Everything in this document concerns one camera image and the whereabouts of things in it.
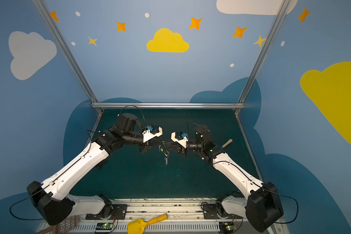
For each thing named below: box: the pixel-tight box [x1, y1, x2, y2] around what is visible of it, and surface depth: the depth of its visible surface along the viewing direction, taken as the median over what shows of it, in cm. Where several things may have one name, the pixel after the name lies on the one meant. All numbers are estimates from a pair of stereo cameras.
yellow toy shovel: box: [127, 213, 169, 234], surface depth 71 cm
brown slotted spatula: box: [55, 214, 78, 234], surface depth 71 cm
